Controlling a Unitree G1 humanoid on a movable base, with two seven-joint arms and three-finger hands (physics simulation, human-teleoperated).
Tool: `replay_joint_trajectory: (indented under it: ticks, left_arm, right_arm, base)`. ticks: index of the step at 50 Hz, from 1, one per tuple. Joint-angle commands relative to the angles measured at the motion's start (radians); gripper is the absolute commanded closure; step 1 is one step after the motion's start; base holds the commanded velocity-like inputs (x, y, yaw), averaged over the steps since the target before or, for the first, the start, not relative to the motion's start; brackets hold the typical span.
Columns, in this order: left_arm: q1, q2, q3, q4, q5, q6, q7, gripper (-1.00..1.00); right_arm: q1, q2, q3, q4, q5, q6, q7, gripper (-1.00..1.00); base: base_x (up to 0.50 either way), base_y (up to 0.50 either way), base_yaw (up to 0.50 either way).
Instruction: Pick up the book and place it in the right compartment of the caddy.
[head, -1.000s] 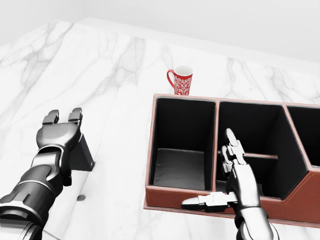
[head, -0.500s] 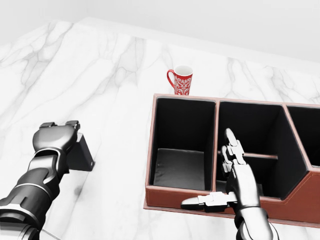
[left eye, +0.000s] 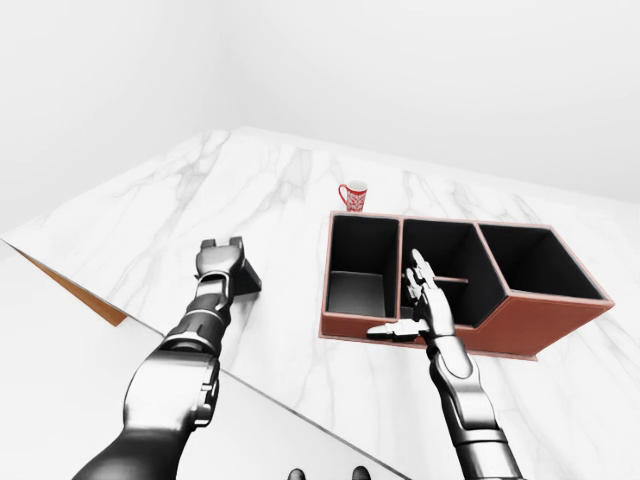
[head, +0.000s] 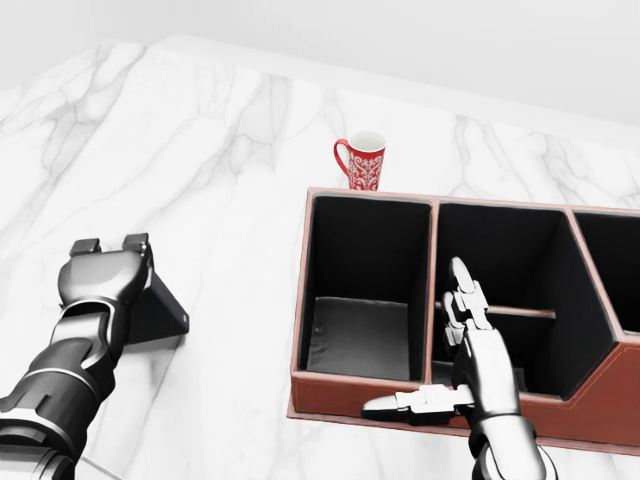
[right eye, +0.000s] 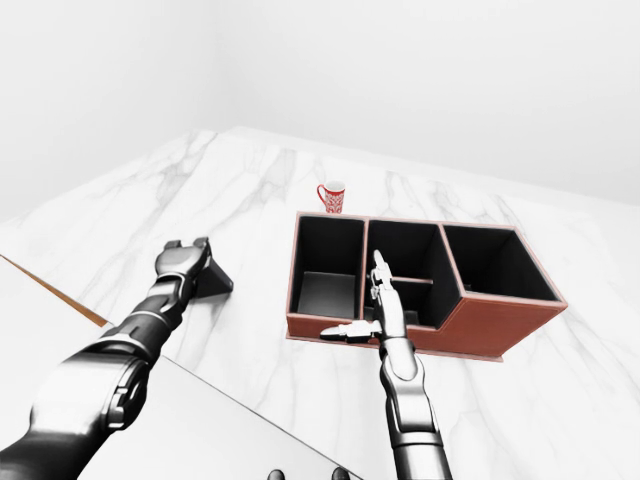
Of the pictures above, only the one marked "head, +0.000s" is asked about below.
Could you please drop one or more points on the red white patterned mug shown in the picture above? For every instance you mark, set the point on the red white patterned mug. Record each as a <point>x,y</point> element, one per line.
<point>367,165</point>

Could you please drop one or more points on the red-brown desk caddy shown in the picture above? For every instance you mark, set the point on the red-brown desk caddy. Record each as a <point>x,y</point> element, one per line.
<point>595,400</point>

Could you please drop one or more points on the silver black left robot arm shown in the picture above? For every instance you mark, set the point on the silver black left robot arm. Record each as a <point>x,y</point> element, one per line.
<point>60,370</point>

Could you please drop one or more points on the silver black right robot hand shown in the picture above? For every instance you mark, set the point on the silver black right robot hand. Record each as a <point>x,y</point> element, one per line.
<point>487,370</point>

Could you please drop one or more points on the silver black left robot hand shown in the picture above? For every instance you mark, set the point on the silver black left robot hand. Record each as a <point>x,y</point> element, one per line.
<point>102,274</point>

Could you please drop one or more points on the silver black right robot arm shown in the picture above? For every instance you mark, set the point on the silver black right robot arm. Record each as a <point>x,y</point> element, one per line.
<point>505,452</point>

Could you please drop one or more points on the black book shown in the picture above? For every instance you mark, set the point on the black book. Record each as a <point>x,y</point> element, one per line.
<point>160,315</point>

